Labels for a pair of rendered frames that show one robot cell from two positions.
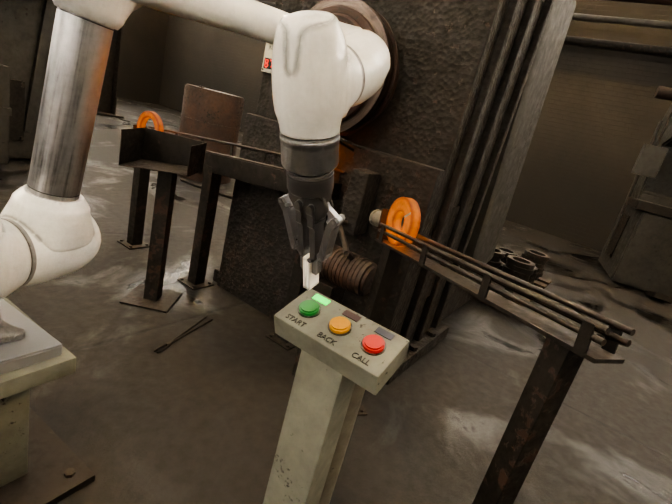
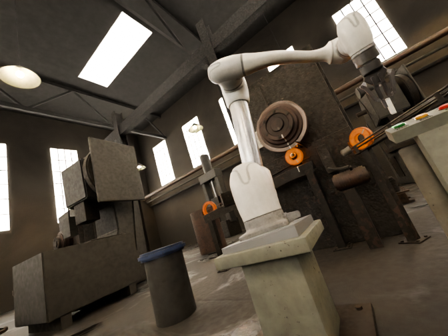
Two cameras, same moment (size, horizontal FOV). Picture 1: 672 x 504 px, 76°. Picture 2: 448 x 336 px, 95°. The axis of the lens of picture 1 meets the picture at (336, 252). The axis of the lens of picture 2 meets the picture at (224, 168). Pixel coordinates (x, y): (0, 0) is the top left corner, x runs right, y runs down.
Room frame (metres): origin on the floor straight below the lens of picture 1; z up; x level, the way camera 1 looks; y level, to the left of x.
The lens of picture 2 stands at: (-0.11, 0.77, 0.45)
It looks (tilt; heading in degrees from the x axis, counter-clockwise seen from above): 15 degrees up; 1
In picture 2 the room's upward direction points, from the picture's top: 18 degrees counter-clockwise
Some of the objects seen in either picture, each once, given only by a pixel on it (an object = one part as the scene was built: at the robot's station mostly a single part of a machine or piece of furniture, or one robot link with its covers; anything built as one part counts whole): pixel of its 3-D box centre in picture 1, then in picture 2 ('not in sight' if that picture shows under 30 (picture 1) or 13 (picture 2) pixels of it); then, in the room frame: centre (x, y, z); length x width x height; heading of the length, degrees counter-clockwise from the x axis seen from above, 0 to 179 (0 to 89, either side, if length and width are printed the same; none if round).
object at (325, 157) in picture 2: (359, 201); (327, 159); (1.60, -0.04, 0.68); 0.11 x 0.08 x 0.24; 150
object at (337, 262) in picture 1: (331, 319); (364, 206); (1.42, -0.05, 0.27); 0.22 x 0.13 x 0.53; 60
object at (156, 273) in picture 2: not in sight; (169, 280); (1.36, 1.37, 0.22); 0.32 x 0.32 x 0.43
